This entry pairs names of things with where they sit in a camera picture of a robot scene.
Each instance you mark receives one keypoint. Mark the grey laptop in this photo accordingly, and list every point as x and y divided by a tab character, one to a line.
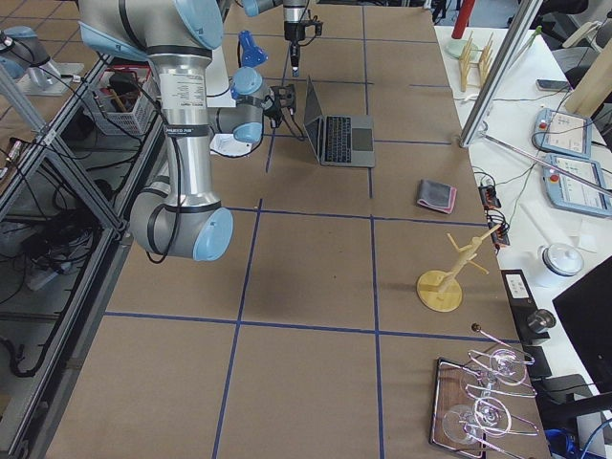
338	140

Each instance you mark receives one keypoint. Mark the lower teach pendant tablet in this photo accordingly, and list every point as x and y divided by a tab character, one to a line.
568	194

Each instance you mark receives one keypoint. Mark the wine glass rack tray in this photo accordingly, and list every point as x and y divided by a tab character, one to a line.
454	384

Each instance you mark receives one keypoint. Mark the grey pink folded cloth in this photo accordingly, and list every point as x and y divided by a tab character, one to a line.
436	196

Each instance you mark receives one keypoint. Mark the pale green glass plate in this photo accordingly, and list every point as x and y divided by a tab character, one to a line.
456	47

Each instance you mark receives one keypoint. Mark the lower wine glass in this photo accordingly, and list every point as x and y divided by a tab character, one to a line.
468	424

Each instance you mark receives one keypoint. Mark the teach pendant tablet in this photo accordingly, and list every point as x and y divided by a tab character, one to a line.
568	194
563	133

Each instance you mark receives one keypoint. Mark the wooden dish rack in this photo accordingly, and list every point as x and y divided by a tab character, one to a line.
481	62

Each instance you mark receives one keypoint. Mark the aluminium frame rack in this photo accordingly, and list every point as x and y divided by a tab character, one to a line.
64	208

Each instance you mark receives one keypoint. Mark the upper teach pendant tablet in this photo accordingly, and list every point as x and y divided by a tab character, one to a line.
563	133

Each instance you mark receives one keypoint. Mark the wooden mug tree stand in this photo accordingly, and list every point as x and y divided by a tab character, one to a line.
440	291

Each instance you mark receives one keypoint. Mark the orange black electronics board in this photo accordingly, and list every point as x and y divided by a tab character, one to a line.
488	196

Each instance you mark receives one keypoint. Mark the white kettle with lid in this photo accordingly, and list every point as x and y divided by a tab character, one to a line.
555	263

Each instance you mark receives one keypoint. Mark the black label box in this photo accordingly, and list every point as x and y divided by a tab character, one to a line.
522	305

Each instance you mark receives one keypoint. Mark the upper wine glass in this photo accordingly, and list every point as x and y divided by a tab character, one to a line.
502	372

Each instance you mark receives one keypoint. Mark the white plastic basket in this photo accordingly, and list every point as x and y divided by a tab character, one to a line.
107	115

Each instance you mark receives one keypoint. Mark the red cylinder cup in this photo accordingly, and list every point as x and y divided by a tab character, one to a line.
463	19

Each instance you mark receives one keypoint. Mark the black computer monitor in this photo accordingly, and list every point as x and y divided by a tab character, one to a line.
584	310

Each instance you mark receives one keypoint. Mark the black lens cylinder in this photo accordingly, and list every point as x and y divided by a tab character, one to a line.
541	321

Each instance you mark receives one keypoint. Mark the black smartphone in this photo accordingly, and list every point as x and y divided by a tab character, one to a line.
550	85

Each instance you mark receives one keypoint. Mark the aluminium frame post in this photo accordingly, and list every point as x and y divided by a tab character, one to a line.
502	63

